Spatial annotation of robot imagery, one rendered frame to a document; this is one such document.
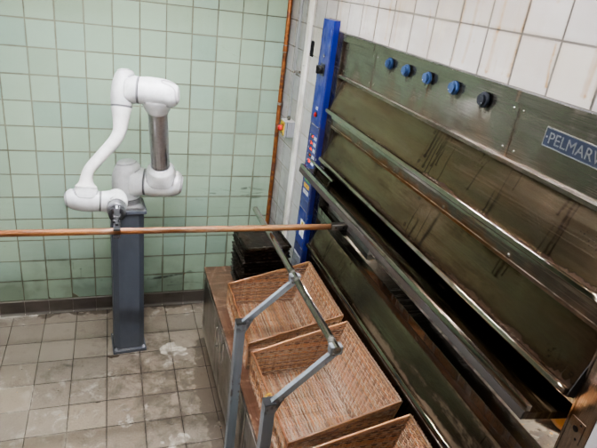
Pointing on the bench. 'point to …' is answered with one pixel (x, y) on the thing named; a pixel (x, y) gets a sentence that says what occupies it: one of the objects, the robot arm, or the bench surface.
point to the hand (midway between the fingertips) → (116, 230)
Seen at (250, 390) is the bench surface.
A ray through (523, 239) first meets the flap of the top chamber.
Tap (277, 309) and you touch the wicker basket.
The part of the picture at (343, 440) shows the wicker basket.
